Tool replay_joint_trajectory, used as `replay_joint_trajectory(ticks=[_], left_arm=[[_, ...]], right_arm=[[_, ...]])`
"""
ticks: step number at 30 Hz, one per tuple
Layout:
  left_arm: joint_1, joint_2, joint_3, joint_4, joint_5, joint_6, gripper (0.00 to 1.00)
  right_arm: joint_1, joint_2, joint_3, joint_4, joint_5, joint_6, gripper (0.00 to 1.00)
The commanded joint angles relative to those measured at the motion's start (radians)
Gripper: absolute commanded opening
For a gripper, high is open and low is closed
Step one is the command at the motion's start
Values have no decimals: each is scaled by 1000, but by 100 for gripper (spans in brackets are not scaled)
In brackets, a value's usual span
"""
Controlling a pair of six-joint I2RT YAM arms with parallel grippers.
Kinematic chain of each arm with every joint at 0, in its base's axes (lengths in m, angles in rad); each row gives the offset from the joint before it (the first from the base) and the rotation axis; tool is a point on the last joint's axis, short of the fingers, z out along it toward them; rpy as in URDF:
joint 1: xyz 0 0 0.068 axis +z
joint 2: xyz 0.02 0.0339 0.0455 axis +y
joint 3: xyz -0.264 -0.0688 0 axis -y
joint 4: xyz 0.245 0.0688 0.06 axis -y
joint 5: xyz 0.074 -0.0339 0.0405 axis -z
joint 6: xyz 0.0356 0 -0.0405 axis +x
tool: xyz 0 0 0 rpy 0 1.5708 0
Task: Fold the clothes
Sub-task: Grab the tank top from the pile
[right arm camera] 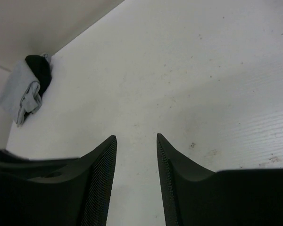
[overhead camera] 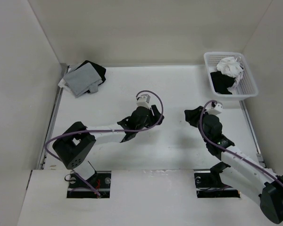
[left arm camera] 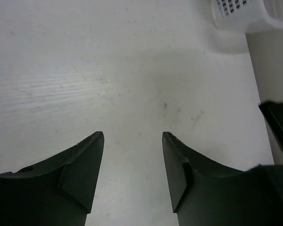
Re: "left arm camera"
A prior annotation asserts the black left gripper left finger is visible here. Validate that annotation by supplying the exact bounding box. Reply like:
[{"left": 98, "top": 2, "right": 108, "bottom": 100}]
[{"left": 0, "top": 131, "right": 104, "bottom": 226}]

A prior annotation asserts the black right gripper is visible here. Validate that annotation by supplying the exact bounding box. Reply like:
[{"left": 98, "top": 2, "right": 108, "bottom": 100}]
[{"left": 259, "top": 100, "right": 283, "bottom": 153}]

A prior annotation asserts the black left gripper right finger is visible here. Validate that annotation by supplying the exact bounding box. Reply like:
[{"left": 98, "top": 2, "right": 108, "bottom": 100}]
[{"left": 162, "top": 132, "right": 283, "bottom": 226}]

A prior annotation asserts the white plastic laundry basket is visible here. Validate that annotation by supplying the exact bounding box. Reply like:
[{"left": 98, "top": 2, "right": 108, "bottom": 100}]
[{"left": 200, "top": 0, "right": 283, "bottom": 54}]

